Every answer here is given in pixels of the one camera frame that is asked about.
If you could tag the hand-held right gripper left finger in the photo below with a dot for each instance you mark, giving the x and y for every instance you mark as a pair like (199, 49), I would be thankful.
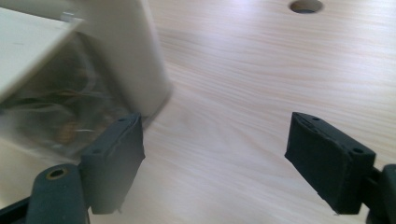
(115, 168)

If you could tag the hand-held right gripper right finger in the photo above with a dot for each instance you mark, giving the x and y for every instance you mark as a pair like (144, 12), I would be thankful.
(330, 168)

